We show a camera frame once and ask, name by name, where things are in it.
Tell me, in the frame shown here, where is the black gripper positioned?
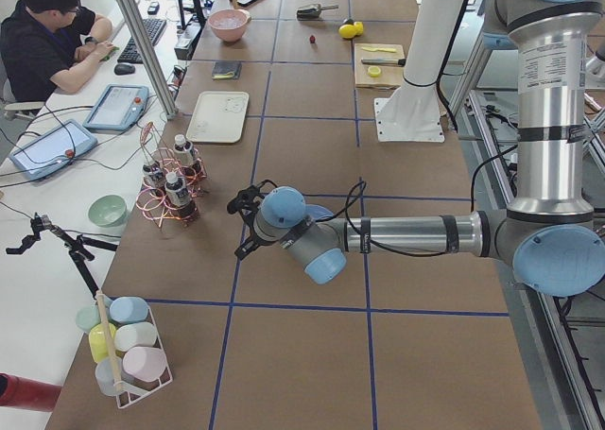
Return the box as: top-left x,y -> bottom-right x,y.
227,180 -> 276,260

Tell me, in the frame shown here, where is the blue plate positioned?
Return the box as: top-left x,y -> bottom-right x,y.
304,204 -> 334,222

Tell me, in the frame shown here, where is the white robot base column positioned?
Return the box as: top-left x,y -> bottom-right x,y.
374,0 -> 468,143

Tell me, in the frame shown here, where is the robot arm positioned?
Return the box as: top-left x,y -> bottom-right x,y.
227,0 -> 604,297

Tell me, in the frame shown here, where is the dark drink bottle front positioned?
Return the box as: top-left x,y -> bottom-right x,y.
165,171 -> 197,219

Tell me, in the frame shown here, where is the dark drink bottle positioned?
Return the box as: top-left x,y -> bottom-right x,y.
143,162 -> 165,189
165,171 -> 197,219
174,134 -> 198,176

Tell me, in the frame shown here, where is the dark drink bottle back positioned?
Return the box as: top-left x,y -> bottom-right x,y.
174,134 -> 198,176

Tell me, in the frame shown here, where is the dark drink bottle left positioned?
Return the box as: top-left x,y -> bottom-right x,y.
143,162 -> 165,189

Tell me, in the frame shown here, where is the cream bear tray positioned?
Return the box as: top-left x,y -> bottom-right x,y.
185,91 -> 250,144

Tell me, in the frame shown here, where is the green bowl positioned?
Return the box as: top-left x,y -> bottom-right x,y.
88,195 -> 128,228

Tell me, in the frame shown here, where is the grey yellow cloth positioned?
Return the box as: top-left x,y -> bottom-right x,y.
212,60 -> 242,80

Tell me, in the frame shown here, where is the white cup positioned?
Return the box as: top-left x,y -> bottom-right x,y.
114,321 -> 158,352

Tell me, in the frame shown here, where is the far teach pendant tablet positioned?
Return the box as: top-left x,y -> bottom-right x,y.
83,84 -> 149,132

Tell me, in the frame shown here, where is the teach pendant tablet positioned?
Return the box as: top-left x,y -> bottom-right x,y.
83,84 -> 149,132
9,119 -> 97,181

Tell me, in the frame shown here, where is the pink cup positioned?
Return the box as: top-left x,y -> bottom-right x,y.
122,346 -> 167,383

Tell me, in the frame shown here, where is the pale green cup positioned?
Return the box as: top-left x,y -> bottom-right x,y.
75,305 -> 101,334

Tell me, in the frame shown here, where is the yellow cup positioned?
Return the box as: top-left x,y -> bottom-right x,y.
88,323 -> 109,364

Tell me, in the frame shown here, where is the lemon half slice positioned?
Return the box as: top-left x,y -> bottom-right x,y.
367,65 -> 382,78

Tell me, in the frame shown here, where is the pink bowl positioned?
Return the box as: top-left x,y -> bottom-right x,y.
207,9 -> 251,43

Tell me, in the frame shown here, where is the black computer mouse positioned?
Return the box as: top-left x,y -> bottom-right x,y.
113,62 -> 136,76

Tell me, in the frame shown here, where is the wooden cutting board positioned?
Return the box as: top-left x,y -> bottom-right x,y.
354,43 -> 406,89

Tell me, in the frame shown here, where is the light blue lower cup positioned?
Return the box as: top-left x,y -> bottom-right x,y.
95,357 -> 134,397

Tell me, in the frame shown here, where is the yellow plastic knife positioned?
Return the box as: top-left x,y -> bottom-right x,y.
361,46 -> 397,53

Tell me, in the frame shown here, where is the near teach pendant tablet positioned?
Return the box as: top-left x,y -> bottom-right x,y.
9,119 -> 97,181

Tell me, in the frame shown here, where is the round yellow lemon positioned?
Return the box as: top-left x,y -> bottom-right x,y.
338,24 -> 358,40

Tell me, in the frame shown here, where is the black keyboard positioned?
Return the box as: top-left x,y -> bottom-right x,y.
116,17 -> 168,64

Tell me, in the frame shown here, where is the metal scoop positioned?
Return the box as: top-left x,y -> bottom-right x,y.
296,4 -> 339,20

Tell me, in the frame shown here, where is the oval yellow lemon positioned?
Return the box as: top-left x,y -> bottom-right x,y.
354,21 -> 364,36

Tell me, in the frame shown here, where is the seated person black shirt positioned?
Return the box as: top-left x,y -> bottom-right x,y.
1,0 -> 114,102

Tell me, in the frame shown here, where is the red cylinder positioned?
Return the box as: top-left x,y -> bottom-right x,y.
1,373 -> 62,412

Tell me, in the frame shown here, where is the copper wire bottle rack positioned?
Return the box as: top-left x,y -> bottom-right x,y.
135,122 -> 207,227

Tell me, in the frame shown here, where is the white wire cup rack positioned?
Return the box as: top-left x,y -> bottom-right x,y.
95,291 -> 173,409

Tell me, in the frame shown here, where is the aluminium frame post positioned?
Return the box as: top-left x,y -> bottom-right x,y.
115,0 -> 178,120

